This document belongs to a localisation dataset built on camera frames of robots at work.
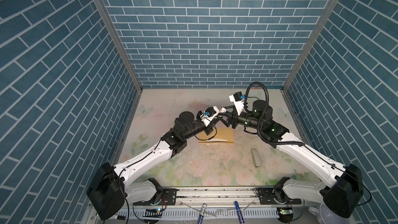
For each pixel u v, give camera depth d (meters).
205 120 0.57
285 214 0.74
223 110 0.66
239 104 0.62
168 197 0.73
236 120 0.62
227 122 0.64
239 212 0.69
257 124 0.55
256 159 0.82
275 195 0.66
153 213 0.72
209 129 0.63
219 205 0.74
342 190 0.38
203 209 0.69
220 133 0.94
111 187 0.39
